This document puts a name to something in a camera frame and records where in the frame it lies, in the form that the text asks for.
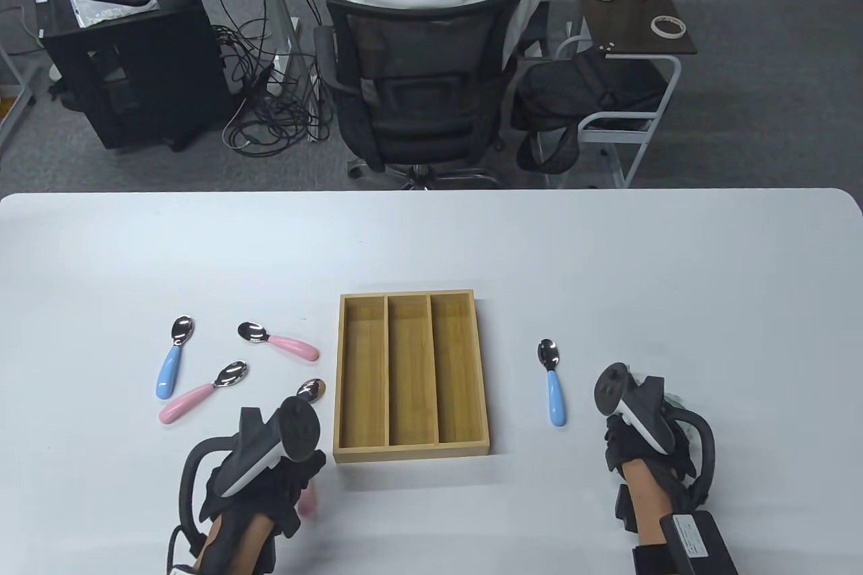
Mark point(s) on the person's left hand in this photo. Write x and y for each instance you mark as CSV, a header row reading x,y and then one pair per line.
x,y
283,487

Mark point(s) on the person's right hand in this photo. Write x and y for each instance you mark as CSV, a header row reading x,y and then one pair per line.
x,y
617,447

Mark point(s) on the black and white controller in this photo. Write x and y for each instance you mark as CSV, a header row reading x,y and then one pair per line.
x,y
300,427
637,410

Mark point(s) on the person's left forearm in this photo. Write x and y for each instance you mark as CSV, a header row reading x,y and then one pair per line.
x,y
236,545

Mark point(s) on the person's right forearm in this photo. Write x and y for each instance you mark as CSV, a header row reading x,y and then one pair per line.
x,y
647,501

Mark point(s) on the bamboo cutlery tray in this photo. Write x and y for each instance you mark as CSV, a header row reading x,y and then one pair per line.
x,y
410,373

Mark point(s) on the black bag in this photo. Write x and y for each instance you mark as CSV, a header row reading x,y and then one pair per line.
x,y
586,89

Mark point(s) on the black mesh office chair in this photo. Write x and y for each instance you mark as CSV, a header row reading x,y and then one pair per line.
x,y
418,110

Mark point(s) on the white tape roll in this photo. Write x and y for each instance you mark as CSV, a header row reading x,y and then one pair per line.
x,y
657,27

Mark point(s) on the black cabinet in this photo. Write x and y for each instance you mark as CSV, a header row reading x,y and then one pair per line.
x,y
148,83

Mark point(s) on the silver foil bag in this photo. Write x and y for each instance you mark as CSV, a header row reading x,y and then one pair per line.
x,y
101,12

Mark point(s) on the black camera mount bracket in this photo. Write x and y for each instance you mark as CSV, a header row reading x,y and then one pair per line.
x,y
625,511

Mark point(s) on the brown side table white frame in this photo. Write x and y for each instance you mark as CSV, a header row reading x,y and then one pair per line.
x,y
634,9

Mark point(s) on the white metal frame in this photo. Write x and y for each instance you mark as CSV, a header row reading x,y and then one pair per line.
x,y
23,86

